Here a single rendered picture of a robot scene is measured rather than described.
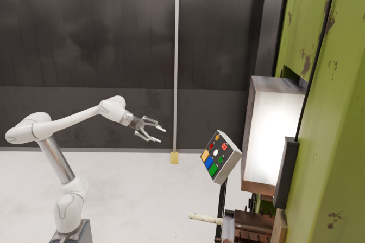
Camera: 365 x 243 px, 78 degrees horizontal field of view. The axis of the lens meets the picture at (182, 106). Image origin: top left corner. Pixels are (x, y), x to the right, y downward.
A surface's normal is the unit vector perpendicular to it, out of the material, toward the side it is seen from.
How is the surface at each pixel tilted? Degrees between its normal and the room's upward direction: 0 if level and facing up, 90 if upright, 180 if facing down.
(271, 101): 90
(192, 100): 90
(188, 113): 90
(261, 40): 90
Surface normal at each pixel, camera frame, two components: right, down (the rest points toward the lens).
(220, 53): 0.03, 0.33
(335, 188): -0.22, 0.31
